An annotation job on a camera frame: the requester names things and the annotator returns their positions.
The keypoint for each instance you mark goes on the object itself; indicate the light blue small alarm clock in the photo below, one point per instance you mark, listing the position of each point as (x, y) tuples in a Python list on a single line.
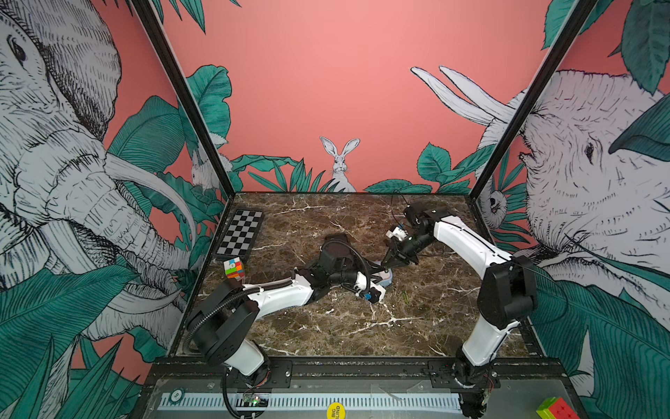
[(382, 277)]

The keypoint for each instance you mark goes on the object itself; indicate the black white chessboard box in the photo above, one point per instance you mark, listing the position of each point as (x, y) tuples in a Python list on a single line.
[(240, 234)]

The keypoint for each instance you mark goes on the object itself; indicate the colourful puzzle cube on table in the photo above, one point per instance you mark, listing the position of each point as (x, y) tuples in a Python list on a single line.
[(234, 269)]

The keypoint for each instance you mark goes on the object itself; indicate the white perforated rail strip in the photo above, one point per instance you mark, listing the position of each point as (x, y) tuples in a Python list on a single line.
[(197, 402)]

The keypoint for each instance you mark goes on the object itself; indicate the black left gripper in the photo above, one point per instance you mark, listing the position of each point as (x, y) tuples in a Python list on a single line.
[(362, 265)]

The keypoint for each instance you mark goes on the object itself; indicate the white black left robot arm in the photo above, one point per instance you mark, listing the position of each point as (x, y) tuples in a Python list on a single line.
[(218, 328)]

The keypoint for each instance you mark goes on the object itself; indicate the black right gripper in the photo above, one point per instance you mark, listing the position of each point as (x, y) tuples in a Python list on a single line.
[(398, 257)]

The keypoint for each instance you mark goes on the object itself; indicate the yellow round sticker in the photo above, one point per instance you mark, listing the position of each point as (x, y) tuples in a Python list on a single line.
[(336, 411)]

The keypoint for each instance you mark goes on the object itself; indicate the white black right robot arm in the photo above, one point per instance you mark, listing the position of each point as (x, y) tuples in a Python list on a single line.
[(508, 291)]

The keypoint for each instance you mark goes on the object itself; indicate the colourful puzzle cube on ledge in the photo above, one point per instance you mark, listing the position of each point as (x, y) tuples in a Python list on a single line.
[(556, 408)]

